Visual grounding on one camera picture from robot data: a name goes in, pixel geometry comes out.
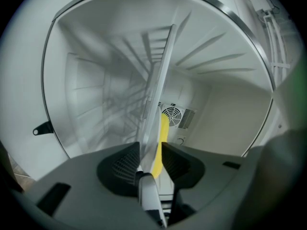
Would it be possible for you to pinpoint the white junction box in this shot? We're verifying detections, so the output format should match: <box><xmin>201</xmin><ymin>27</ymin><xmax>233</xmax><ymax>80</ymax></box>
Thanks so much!
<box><xmin>249</xmin><ymin>0</ymin><xmax>275</xmax><ymax>12</ymax></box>

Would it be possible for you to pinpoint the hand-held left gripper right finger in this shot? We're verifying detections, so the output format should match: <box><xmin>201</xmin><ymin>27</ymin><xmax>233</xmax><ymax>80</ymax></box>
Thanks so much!
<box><xmin>161</xmin><ymin>141</ymin><xmax>260</xmax><ymax>226</ymax></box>

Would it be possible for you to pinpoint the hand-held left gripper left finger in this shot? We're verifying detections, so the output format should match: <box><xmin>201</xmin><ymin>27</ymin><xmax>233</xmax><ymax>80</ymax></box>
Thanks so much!
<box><xmin>25</xmin><ymin>141</ymin><xmax>154</xmax><ymax>227</ymax></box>

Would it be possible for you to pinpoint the white cable bundle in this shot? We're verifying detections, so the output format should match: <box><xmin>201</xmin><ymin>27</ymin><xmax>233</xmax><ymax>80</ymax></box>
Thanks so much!
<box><xmin>261</xmin><ymin>10</ymin><xmax>293</xmax><ymax>87</ymax></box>

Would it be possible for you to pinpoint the glass fridge shelf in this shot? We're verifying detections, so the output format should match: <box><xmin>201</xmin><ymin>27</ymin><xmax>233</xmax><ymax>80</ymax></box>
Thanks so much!
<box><xmin>136</xmin><ymin>24</ymin><xmax>179</xmax><ymax>228</ymax></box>

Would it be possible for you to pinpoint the black hinge bracket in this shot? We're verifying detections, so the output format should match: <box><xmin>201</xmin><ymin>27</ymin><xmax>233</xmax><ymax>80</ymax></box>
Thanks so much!
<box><xmin>33</xmin><ymin>120</ymin><xmax>53</xmax><ymax>136</ymax></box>

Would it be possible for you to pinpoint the white fan vent grille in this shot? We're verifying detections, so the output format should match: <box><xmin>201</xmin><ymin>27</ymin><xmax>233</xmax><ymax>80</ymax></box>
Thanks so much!
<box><xmin>158</xmin><ymin>103</ymin><xmax>198</xmax><ymax>130</ymax></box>

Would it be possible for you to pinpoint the yellow corn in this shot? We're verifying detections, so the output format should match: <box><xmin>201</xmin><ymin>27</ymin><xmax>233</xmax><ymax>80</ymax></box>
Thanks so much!
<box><xmin>152</xmin><ymin>113</ymin><xmax>170</xmax><ymax>179</ymax></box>

